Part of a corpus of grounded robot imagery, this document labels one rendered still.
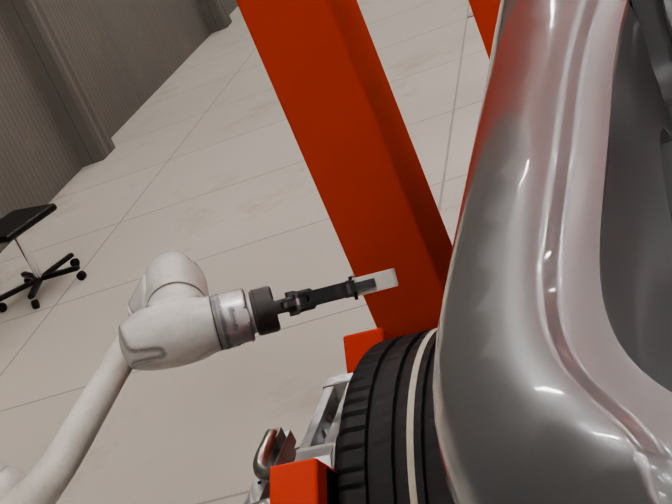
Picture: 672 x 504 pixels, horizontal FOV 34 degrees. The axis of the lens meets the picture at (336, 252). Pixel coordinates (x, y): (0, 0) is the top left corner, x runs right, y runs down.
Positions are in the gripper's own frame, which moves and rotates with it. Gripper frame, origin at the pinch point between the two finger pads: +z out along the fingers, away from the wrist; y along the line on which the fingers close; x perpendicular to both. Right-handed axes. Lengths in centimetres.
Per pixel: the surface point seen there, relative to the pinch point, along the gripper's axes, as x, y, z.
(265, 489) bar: -29.0, -11.1, -25.6
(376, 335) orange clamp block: -8.7, -10.8, -1.0
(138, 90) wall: 256, -935, -95
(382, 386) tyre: -14.9, 17.3, -4.4
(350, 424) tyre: -18.7, 19.8, -10.3
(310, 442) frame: -20.8, 11.1, -16.4
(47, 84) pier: 237, -754, -155
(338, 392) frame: -15.6, -1.2, -10.0
